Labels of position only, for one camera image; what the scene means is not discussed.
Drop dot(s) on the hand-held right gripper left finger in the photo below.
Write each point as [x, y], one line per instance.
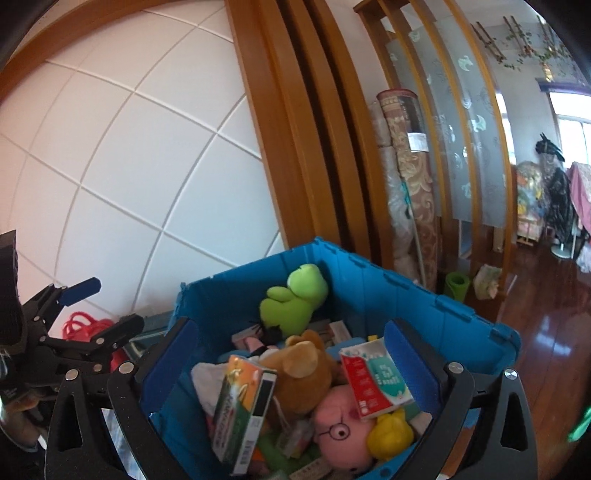
[171, 360]

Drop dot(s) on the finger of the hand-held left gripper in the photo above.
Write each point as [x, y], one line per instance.
[120, 330]
[81, 288]

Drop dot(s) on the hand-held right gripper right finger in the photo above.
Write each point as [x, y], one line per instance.
[406, 364]

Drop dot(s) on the red teal tissue pack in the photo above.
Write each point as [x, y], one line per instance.
[369, 378]

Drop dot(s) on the green orange medicine box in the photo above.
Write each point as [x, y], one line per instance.
[240, 410]

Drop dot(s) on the blue plastic storage crate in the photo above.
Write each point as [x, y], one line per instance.
[369, 286]

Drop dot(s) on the brown bear plush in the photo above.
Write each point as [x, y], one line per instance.
[300, 369]

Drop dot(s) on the green frog plush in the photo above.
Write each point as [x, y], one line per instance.
[295, 304]

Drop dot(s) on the person's left hand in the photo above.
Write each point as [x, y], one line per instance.
[21, 424]

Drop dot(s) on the black gift box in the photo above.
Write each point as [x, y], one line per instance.
[152, 323]

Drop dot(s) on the red bear suitcase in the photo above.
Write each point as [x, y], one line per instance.
[83, 325]

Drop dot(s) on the white cloth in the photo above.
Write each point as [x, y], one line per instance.
[207, 381]

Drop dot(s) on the yellow plush toy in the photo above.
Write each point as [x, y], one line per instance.
[390, 436]

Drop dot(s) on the white small box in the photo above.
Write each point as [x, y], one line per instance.
[340, 331]

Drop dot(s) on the pink pig plush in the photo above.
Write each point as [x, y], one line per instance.
[341, 415]

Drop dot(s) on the green rolled mat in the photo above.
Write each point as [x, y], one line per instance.
[457, 286]

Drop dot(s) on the small black haired doll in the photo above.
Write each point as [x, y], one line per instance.
[268, 334]

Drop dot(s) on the pale plastic bag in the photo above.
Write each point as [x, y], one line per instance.
[487, 279]

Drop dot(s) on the white long box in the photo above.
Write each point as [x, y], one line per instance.
[309, 470]

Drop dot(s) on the pale rolled fabric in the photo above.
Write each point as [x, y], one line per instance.
[395, 221]

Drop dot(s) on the green cloth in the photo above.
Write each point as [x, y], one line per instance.
[582, 422]

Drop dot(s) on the rolled patterned carpet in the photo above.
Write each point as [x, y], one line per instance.
[411, 175]

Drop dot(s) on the white fan stand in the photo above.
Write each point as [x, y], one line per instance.
[565, 251]

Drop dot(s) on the black hanging clothing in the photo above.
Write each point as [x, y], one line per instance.
[558, 194]

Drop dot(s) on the wooden frosted glass partition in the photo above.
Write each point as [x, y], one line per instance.
[461, 138]

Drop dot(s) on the window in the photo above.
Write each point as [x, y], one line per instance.
[572, 138]

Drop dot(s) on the hanging vine decoration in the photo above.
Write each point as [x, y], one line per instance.
[521, 46]

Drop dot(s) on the wooden wall frame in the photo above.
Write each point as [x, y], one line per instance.
[286, 138]

